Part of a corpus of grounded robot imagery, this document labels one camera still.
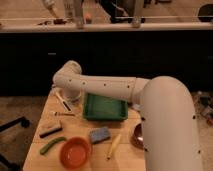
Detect white cup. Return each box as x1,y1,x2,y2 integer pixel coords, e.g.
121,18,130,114
66,93,81,102

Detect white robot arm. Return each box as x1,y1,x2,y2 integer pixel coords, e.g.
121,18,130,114
53,60,203,171

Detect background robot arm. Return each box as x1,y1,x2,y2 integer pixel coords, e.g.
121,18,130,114
42,0,58,18

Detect green plastic tray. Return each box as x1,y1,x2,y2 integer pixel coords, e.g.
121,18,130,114
83,93,128,121

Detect grey folded cloth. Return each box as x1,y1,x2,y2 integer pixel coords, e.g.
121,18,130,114
132,104,140,112

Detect blue sponge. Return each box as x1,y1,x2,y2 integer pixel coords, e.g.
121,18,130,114
89,127,111,144

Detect yellow banana toy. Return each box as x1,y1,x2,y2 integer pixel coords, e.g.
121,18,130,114
107,134,121,160

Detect small fork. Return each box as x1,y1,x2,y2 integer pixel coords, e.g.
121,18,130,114
51,112,75,117

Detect dark brown bowl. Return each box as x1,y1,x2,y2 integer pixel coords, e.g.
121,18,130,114
131,124,143,149

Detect orange ball on background table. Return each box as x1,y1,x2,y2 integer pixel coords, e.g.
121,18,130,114
85,13,92,24

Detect orange plastic bowl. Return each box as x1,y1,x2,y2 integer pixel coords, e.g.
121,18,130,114
59,137,92,171

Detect green cucumber toy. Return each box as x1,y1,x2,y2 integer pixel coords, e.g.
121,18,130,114
39,137,67,155

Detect black office chair base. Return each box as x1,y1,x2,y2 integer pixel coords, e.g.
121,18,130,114
0,116,31,171

